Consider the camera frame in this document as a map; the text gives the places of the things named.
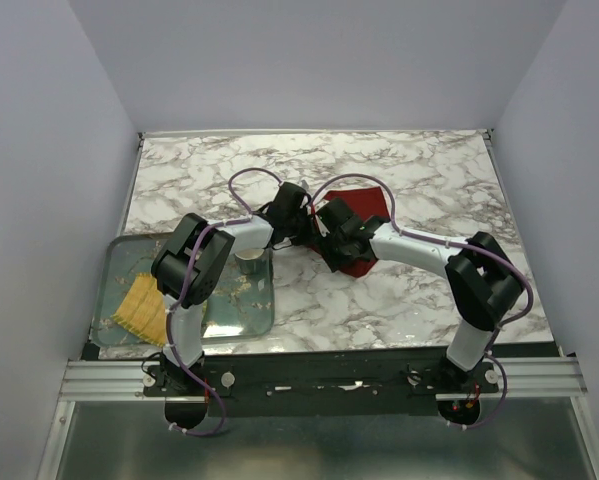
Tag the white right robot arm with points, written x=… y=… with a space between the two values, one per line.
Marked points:
x=484 y=283

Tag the white cup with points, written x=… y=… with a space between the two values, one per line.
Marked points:
x=251 y=261

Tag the aluminium frame rail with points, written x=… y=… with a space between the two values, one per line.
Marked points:
x=122 y=381

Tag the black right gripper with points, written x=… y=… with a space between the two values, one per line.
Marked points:
x=331 y=259

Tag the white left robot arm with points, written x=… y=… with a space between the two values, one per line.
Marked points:
x=189 y=266

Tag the floral metal tray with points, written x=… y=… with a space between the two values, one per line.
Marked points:
x=240 y=305

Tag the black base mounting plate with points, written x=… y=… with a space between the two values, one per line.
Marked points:
x=411 y=381

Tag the red cloth napkin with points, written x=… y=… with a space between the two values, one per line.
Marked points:
x=364 y=210

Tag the yellow woven coaster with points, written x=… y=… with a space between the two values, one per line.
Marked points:
x=143 y=310

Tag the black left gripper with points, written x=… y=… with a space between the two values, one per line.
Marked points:
x=310 y=230

